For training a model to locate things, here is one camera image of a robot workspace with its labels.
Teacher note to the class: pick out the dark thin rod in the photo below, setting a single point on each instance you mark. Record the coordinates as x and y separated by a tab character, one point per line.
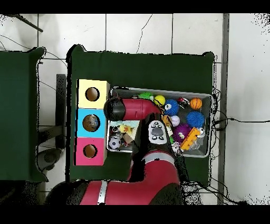
27	23

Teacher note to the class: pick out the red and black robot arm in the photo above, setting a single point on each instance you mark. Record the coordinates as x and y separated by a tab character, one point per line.
156	173

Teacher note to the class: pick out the black and white soccer ball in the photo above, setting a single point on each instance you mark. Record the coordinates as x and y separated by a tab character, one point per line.
114	143

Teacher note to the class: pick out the green cloth side table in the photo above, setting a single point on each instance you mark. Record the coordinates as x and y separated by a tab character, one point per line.
19	114

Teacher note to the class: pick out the dark green table cloth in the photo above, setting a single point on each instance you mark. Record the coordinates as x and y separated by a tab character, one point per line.
139	72

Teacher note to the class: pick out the large green spiky ball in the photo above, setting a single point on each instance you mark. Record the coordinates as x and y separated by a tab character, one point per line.
146	96

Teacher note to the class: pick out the yellow rubber duck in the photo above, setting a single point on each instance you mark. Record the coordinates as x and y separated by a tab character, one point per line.
125	129

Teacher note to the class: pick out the orange plastic toy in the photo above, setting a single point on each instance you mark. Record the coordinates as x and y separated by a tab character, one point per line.
190	138

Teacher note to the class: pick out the white baseball toy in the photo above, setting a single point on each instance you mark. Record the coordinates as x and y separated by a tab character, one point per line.
175	121

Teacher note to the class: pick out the blue spiky ball with eyes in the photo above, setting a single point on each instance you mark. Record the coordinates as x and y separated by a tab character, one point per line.
171	107

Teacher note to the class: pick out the purple spiky ball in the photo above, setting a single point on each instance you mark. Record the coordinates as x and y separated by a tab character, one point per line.
182	132

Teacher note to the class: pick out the yellow ball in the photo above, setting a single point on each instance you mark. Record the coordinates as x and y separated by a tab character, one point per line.
159	100

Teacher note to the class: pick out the orange basketball toy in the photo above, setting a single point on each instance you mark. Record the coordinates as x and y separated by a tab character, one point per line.
196	103

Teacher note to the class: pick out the shallow clear mesh bin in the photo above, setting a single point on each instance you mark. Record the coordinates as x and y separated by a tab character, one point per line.
206	143

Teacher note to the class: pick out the grey stand base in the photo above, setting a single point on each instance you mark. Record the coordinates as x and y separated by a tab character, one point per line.
48	157

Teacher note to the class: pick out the black flat panel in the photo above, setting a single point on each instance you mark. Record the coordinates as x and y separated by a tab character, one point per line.
61	97

